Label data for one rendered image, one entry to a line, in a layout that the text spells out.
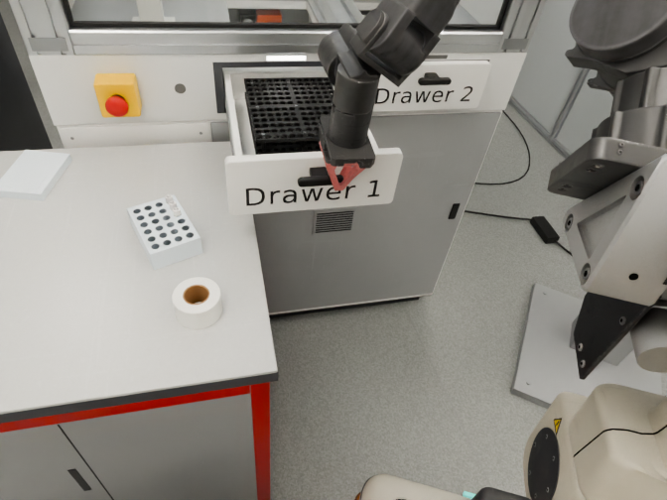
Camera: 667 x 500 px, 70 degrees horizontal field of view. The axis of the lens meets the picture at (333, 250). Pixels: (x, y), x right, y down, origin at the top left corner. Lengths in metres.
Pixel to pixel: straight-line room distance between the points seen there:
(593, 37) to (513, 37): 0.79
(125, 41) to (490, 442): 1.39
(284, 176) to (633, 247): 0.54
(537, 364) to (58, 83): 1.54
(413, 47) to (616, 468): 0.52
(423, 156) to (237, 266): 0.64
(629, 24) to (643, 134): 0.08
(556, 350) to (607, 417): 1.20
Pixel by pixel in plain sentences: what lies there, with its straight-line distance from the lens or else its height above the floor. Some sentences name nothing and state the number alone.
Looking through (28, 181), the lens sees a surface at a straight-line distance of 1.06.
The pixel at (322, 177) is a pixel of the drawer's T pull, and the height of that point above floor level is 0.91.
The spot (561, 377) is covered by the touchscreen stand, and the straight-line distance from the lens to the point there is 1.78.
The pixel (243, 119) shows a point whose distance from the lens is 1.04.
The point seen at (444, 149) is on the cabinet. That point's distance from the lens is 1.30.
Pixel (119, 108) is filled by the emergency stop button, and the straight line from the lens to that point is 1.02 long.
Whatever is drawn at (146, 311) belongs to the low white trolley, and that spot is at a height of 0.76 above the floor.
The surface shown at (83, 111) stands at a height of 0.83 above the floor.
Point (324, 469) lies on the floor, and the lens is 1.46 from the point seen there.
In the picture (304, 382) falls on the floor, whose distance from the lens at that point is 1.57.
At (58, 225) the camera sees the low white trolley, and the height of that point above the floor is 0.76.
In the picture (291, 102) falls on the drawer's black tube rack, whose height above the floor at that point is 0.90.
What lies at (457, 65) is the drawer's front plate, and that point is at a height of 0.92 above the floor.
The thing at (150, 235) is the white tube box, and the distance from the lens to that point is 0.85.
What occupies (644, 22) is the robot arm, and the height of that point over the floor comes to 1.27.
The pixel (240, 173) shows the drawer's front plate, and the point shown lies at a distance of 0.77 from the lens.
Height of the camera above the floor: 1.37
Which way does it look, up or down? 46 degrees down
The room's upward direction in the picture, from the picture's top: 8 degrees clockwise
